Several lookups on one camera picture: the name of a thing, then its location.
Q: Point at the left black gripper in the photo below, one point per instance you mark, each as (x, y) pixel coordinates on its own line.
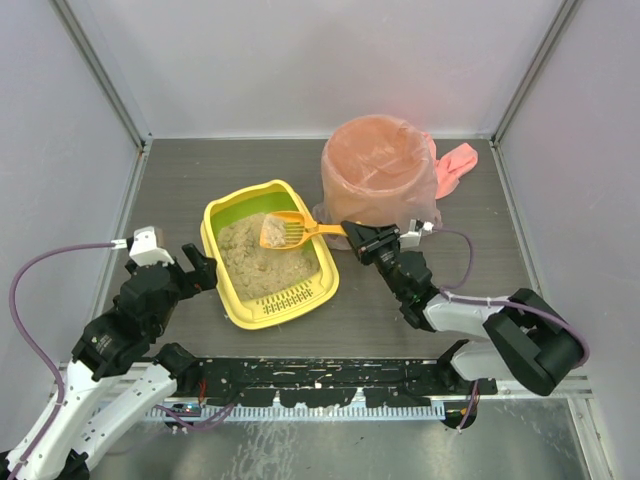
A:
(181, 276)

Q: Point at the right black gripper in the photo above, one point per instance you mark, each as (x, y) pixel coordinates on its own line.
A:
(377, 244)

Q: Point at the yellow green litter box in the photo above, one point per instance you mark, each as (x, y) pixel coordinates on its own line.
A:
(287, 304)

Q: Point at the bin with pink bag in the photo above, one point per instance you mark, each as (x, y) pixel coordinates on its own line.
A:
(378, 170)

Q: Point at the orange litter scoop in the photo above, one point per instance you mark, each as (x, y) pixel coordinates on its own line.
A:
(284, 230)

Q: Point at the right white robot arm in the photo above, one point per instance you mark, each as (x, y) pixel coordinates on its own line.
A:
(518, 337)

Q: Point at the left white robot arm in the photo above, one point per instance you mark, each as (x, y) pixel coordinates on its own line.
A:
(72, 434)

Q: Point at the beige cat litter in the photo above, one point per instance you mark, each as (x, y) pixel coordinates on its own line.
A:
(256, 272)

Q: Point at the pink cloth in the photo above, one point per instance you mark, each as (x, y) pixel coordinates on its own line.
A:
(452, 166)

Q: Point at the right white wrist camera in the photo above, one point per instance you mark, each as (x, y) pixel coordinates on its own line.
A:
(417, 229)

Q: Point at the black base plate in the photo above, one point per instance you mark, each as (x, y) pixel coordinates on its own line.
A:
(320, 382)

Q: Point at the white slotted cable duct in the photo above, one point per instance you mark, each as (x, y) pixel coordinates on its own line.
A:
(355, 412)

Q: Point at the aluminium frame rail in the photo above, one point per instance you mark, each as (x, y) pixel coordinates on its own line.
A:
(350, 375)

